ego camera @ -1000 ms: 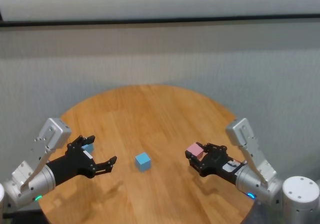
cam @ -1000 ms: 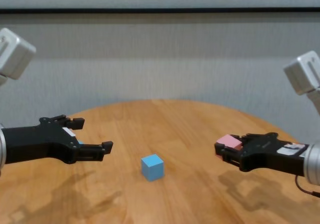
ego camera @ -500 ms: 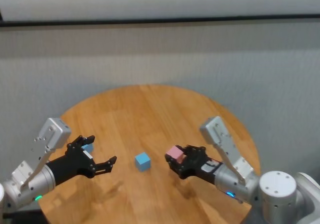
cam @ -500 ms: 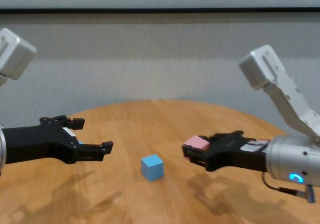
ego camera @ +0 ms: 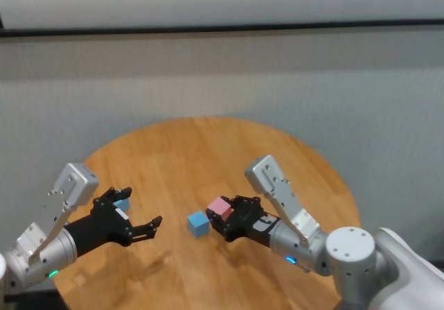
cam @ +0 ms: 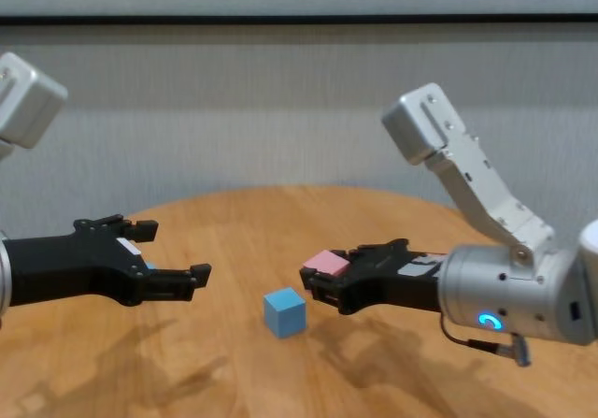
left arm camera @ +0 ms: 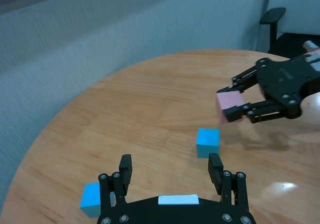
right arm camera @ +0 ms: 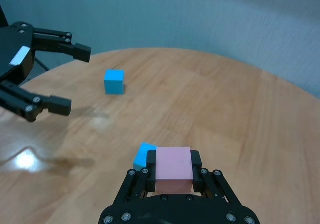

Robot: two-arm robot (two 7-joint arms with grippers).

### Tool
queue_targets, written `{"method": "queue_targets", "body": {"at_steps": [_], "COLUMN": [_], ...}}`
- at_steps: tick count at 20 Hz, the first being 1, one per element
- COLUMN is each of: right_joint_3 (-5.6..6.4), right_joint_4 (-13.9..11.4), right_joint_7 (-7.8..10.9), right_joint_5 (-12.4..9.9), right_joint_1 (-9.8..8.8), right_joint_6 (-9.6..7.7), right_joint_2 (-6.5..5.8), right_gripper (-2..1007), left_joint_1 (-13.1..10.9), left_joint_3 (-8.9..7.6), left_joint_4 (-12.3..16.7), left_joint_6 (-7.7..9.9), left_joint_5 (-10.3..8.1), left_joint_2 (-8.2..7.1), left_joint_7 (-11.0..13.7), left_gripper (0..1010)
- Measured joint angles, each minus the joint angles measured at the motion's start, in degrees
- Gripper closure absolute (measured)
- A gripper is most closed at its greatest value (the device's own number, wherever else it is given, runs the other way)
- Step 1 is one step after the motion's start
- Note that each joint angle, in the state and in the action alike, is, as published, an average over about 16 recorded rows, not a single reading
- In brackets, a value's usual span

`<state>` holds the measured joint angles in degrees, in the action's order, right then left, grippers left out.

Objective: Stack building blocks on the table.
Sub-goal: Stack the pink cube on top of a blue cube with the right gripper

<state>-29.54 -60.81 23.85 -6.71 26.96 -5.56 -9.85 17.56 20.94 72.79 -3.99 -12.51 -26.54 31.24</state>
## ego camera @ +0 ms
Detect black wall rail strip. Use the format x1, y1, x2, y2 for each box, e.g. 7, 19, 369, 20
0, 11, 444, 40

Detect pink cube block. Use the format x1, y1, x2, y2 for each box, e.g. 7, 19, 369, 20
206, 196, 232, 221

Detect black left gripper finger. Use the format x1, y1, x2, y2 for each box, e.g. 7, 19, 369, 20
128, 214, 164, 248
92, 186, 133, 209

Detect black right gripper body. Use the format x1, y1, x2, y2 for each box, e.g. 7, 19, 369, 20
221, 196, 282, 248

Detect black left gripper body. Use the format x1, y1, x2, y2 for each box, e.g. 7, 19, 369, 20
65, 201, 135, 258

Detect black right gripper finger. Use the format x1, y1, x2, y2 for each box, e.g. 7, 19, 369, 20
205, 211, 230, 243
227, 194, 262, 207

